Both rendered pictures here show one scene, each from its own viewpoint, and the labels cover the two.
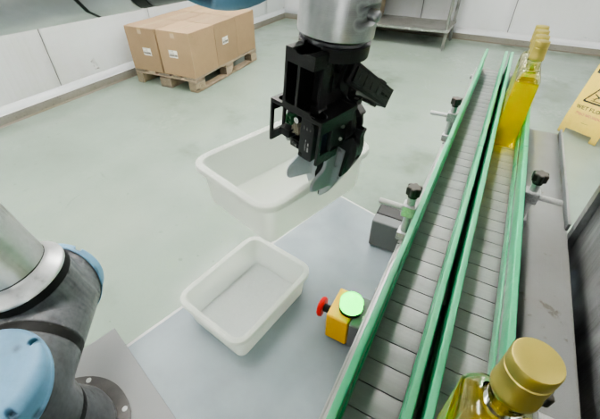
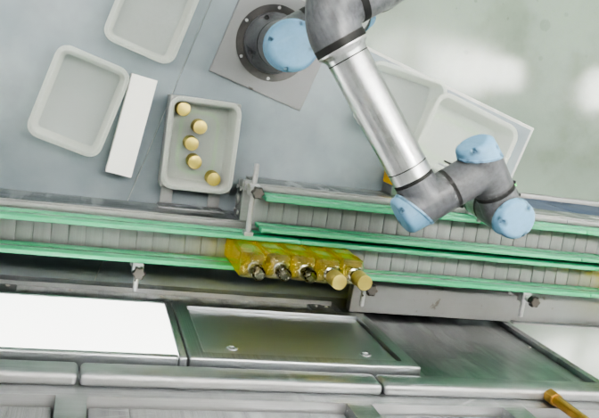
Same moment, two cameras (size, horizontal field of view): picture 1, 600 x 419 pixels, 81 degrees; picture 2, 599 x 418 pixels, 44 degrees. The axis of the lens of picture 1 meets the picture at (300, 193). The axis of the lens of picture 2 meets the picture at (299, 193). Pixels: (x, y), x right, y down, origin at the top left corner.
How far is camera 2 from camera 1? 1.33 m
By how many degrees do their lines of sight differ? 43
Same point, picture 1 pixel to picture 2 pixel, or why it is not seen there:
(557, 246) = (492, 314)
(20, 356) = (307, 53)
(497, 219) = (509, 274)
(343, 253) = not seen: hidden behind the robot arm
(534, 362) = (364, 282)
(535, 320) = (424, 296)
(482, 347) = (397, 267)
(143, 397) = (309, 71)
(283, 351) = (365, 142)
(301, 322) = not seen: hidden behind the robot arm
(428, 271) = (443, 231)
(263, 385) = (340, 139)
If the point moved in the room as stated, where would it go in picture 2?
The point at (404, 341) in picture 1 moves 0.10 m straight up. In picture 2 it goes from (387, 225) to (402, 233)
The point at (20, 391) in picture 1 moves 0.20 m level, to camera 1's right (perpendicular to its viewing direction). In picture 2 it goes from (295, 67) to (324, 150)
